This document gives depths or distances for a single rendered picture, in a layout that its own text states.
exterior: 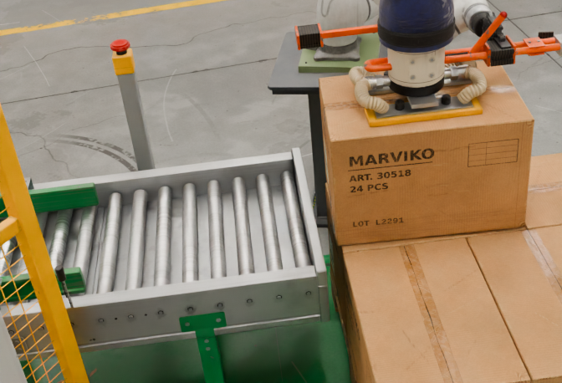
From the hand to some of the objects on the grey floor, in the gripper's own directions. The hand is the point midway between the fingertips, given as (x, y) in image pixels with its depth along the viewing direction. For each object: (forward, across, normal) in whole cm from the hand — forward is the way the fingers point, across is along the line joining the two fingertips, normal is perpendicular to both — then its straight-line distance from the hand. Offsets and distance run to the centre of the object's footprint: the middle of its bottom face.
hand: (502, 49), depth 247 cm
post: (-49, +108, +121) cm, 170 cm away
